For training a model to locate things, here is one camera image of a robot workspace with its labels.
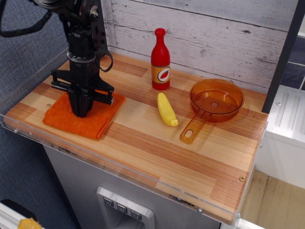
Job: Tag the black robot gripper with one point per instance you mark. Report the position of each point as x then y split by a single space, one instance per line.
83 80

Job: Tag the orange knitted cloth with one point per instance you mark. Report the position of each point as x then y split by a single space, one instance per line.
93 125

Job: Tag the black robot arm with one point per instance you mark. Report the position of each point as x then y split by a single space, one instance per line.
85 32

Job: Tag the yellow toy banana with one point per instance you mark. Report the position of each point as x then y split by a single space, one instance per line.
166 111

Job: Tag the red toy sauce bottle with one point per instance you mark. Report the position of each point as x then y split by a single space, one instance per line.
160 62

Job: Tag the silver toy fridge cabinet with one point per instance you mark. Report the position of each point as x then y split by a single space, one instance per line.
102 200

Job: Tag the yellow object bottom corner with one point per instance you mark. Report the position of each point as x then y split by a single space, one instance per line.
29 224

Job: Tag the orange transparent toy pan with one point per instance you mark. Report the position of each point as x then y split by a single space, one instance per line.
212 100

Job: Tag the clear acrylic table guard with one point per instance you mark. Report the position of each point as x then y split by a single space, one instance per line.
211 173

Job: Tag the white toy sink unit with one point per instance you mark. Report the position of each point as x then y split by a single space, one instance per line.
281 153

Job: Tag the black vertical post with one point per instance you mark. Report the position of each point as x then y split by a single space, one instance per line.
285 54

